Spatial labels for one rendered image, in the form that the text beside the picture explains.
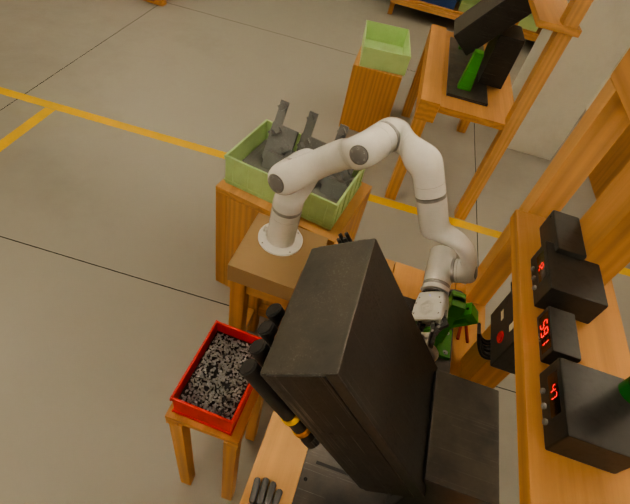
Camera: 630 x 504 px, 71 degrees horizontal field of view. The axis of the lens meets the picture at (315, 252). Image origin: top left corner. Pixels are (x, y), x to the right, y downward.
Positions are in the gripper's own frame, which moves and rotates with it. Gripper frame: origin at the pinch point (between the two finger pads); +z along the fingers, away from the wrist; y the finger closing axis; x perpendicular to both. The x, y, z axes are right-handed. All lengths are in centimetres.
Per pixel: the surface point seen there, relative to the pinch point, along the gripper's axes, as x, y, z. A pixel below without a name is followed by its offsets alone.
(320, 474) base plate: 3, -27, 43
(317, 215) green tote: 5, -75, -65
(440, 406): -0.6, 9.0, 18.7
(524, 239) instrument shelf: -7.3, 28.2, -27.0
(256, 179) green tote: -22, -96, -72
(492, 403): 10.6, 17.6, 12.9
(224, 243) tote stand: 1, -141, -55
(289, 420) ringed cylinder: -39, -4, 36
